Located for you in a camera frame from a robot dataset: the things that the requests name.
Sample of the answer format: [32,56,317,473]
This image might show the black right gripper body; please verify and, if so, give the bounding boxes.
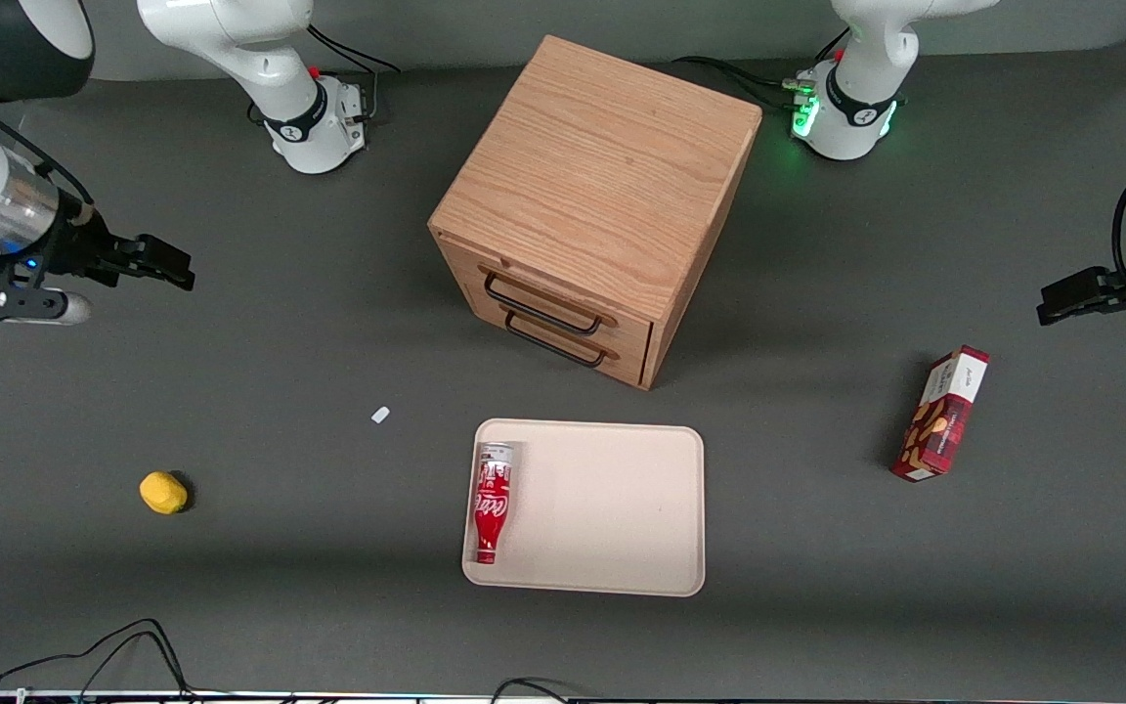
[40,207,122,290]

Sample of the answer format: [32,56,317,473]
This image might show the red coke bottle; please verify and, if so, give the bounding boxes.
[473,442,517,566]

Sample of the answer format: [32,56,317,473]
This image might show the beige plastic tray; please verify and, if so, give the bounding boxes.
[462,418,708,598]

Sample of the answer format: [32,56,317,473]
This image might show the red cookie box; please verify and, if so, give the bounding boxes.
[891,345,991,483]

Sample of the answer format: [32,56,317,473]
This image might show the yellow lemon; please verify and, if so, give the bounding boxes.
[139,471,190,516]

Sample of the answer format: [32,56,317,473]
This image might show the wooden drawer cabinet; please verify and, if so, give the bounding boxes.
[428,35,762,392]

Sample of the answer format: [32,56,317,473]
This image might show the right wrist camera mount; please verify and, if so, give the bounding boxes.
[0,256,93,338]

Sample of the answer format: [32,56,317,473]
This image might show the black cable along right arm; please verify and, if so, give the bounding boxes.
[0,83,95,211]

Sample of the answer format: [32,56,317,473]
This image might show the black right arm base cable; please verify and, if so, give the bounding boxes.
[307,14,400,75]

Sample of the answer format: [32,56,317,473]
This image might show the long black floor cable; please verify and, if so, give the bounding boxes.
[0,618,195,699]

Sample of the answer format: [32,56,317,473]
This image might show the black drawer handle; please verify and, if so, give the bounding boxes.
[483,271,605,336]
[504,311,611,369]

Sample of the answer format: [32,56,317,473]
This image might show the black left arm base cables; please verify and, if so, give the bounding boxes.
[671,27,852,110]

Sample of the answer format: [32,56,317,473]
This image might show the black cable at table edge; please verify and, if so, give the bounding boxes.
[490,678,576,704]

